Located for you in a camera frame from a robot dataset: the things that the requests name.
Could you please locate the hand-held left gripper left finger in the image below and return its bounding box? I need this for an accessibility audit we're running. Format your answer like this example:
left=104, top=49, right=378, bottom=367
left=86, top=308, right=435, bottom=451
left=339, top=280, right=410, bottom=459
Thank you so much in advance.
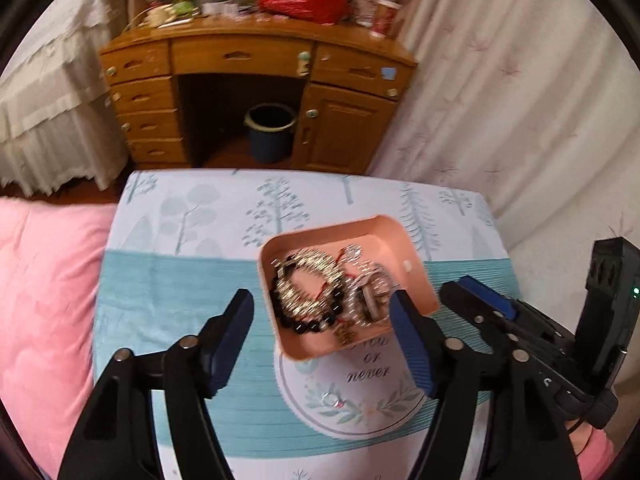
left=57, top=289, right=256, bottom=480

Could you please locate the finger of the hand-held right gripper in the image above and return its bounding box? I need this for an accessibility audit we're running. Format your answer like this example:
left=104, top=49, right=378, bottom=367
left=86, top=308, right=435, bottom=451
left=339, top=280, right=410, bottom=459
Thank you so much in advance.
left=459, top=275, right=522, bottom=322
left=439, top=281, right=517, bottom=358

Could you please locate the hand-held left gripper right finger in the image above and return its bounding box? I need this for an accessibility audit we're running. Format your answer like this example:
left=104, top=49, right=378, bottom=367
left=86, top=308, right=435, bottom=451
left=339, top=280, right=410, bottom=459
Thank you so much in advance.
left=389, top=291, right=583, bottom=480

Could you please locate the pink mesh band watch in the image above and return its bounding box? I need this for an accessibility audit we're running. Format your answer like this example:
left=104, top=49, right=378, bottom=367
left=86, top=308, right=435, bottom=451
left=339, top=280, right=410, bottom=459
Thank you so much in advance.
left=350, top=270, right=397, bottom=327

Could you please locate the black bead bracelet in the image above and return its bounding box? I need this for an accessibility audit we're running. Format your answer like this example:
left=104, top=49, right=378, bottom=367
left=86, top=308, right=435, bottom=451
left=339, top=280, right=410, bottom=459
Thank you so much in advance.
left=270, top=270, right=351, bottom=337

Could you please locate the pink plastic box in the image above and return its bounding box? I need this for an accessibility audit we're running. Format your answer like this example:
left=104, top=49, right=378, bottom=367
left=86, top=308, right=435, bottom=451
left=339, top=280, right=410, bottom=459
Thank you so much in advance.
left=257, top=215, right=441, bottom=362

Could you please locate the red string bracelet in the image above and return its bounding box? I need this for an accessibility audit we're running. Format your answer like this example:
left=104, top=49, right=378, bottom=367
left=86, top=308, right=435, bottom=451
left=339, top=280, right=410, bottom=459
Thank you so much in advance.
left=312, top=247, right=361, bottom=311

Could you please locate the gold ornate bracelet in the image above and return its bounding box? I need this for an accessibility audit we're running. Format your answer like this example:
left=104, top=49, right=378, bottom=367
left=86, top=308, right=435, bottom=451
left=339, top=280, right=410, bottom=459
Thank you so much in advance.
left=272, top=249, right=351, bottom=322

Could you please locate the person's right forearm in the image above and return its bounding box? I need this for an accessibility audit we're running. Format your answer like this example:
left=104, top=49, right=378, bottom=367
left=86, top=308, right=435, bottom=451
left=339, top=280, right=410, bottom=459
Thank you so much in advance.
left=565, top=420, right=618, bottom=480

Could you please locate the white leaf print curtain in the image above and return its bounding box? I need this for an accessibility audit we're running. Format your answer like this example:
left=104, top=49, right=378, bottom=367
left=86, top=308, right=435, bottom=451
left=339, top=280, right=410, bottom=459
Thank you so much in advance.
left=367, top=0, right=640, bottom=271

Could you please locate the pink pillow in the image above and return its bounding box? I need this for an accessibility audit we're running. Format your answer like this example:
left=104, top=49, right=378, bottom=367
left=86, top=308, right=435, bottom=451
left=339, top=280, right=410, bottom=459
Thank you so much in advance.
left=0, top=196, right=118, bottom=478

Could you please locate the dark blue bucket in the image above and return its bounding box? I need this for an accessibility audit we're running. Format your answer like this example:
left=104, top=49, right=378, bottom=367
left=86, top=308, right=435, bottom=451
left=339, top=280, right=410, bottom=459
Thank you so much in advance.
left=243, top=103, right=297, bottom=164

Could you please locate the wooden desk with drawers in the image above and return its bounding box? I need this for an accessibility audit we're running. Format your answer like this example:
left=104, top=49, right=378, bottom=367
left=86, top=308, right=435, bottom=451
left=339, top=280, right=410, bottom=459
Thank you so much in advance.
left=98, top=14, right=418, bottom=171

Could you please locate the red and white paper cup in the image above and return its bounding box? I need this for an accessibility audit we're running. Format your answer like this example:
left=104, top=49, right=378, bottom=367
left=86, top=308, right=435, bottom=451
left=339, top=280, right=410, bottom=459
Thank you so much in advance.
left=370, top=0, right=403, bottom=38

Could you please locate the white lace cover cloth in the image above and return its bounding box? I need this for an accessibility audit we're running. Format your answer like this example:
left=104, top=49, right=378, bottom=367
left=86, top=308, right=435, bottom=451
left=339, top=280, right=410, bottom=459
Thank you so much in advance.
left=0, top=0, right=133, bottom=196

